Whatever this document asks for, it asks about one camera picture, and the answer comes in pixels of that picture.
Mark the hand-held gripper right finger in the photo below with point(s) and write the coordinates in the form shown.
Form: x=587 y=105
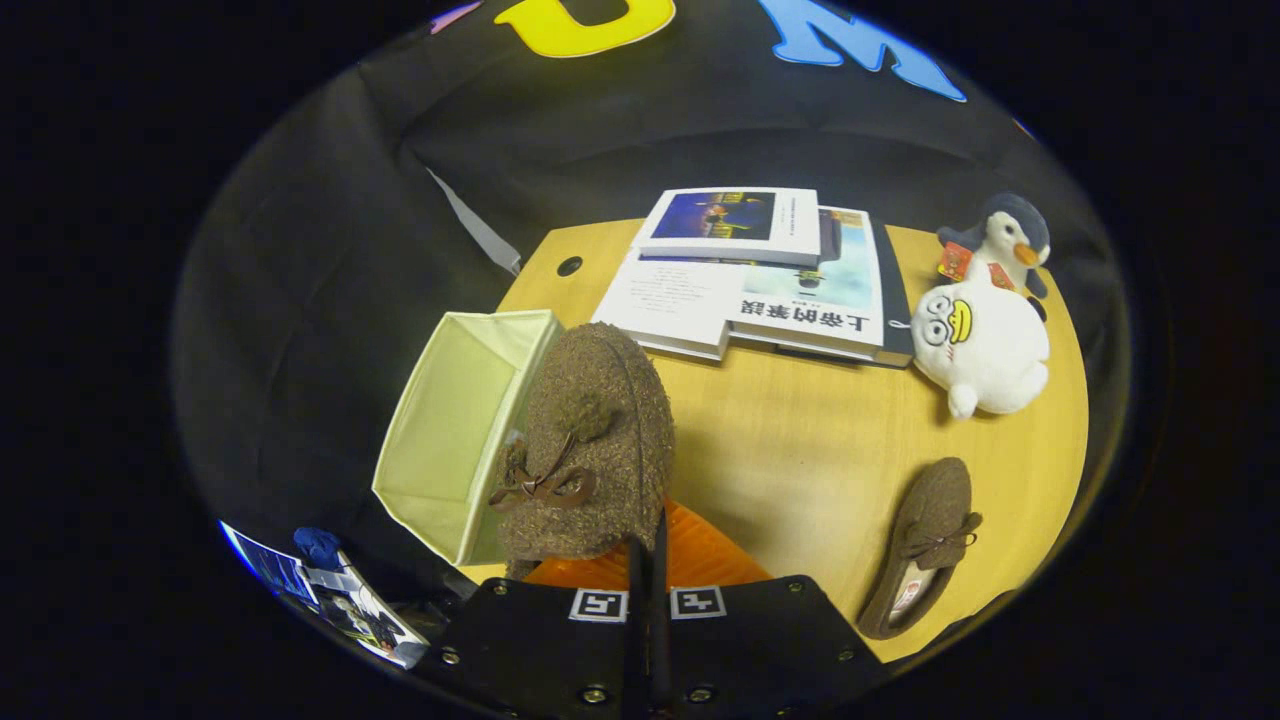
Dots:
x=760 y=650

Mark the night photo cover book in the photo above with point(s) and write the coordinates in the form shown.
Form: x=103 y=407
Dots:
x=730 y=225

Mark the light-blue cover book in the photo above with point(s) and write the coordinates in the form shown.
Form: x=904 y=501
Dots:
x=830 y=290

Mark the white duck plush toy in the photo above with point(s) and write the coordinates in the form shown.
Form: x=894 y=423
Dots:
x=990 y=350

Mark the beige fabric storage box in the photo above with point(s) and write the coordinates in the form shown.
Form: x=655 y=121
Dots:
x=450 y=420

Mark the blue crumpled object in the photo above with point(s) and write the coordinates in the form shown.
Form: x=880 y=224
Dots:
x=318 y=547

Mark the computer screen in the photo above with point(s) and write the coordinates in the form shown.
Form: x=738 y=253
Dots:
x=262 y=565

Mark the brown fuzzy shoe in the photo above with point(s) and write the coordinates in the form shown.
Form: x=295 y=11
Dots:
x=600 y=420
x=935 y=500

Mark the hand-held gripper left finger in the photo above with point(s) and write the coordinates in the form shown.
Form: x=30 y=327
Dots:
x=540 y=655

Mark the penguin plush toy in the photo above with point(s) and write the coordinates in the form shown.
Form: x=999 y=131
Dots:
x=1005 y=235

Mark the black book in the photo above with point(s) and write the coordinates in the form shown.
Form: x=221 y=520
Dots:
x=897 y=300

